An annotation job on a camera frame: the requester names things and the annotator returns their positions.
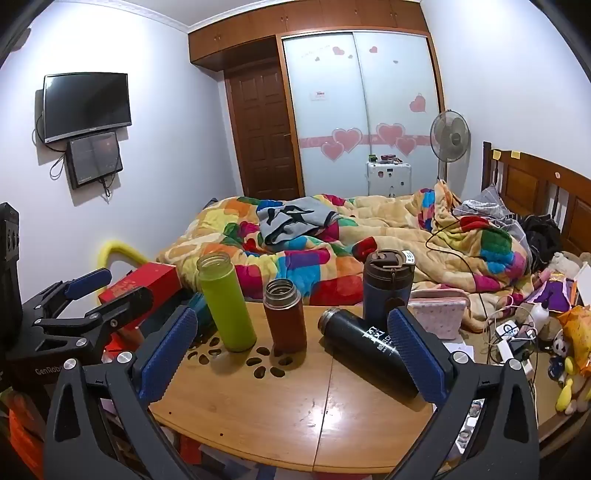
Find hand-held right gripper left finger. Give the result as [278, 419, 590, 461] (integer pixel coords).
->
[44, 305, 199, 480]

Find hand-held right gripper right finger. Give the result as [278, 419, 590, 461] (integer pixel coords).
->
[387, 307, 541, 480]

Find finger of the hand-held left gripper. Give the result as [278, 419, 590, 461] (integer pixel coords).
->
[32, 287, 154, 352]
[21, 268, 113, 325]

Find black thermos cup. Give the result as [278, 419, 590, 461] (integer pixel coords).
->
[320, 308, 437, 412]

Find dark blue lidded cup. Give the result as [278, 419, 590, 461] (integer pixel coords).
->
[362, 249, 415, 333]

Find green cup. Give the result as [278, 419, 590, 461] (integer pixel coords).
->
[196, 251, 257, 352]

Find brown thermos cup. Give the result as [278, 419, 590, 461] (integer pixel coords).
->
[263, 278, 308, 355]

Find red box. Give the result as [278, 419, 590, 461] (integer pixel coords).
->
[97, 262, 184, 334]

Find yellow foam tube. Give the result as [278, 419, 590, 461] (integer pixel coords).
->
[98, 239, 149, 274]

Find pink dotted box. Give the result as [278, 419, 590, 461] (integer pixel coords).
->
[409, 288, 471, 341]

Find white power strip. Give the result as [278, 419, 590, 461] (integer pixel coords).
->
[489, 320, 536, 376]

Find colourful patchwork blanket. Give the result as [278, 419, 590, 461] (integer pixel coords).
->
[157, 180, 536, 332]

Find white plastic bottle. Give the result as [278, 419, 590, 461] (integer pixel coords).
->
[529, 300, 561, 329]

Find purple doll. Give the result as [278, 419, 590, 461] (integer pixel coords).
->
[536, 272, 579, 306]

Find yellow plush toy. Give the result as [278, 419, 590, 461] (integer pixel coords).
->
[554, 364, 591, 416]

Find orange snack bag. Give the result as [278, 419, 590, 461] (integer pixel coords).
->
[556, 305, 591, 366]

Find grey checkered pillow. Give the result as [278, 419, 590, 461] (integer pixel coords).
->
[455, 185, 527, 232]

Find black bag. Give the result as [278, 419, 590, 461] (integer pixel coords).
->
[522, 215, 564, 273]

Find small white cabinet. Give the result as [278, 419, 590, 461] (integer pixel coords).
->
[366, 161, 413, 198]

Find beige plush toy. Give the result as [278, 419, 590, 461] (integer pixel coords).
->
[547, 251, 591, 283]

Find grey black garment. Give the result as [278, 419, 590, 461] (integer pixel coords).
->
[256, 196, 342, 246]

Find wooden headboard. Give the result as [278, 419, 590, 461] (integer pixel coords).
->
[480, 141, 591, 259]

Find brown wooden door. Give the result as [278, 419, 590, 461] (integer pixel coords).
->
[225, 69, 302, 200]

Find standing fan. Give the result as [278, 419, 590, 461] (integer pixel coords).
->
[429, 110, 472, 183]

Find white sliding-door wardrobe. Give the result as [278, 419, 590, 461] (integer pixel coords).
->
[281, 31, 446, 198]

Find brown overhead cabinet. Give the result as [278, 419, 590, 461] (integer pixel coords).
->
[187, 0, 430, 71]

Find black television cable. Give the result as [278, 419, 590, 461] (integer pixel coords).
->
[31, 115, 70, 182]

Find small black wall monitor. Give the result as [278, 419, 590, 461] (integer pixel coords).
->
[67, 131, 124, 190]

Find wall television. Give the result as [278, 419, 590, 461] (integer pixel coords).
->
[43, 72, 133, 144]

